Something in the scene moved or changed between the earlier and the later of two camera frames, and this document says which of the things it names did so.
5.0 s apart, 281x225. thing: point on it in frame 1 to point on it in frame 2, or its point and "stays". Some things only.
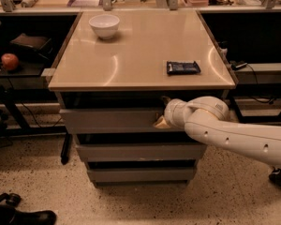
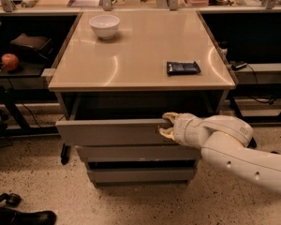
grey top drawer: [114, 120] to [125, 132]
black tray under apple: [24, 69] stays
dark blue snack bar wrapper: [182, 67] stays
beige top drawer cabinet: [113, 78] stays
